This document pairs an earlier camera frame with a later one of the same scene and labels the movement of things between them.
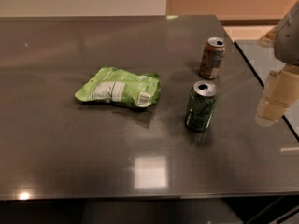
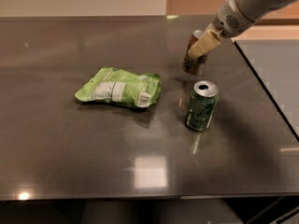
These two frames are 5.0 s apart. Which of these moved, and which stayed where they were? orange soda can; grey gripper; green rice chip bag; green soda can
Moved: orange soda can; grey gripper
Stayed: green rice chip bag; green soda can
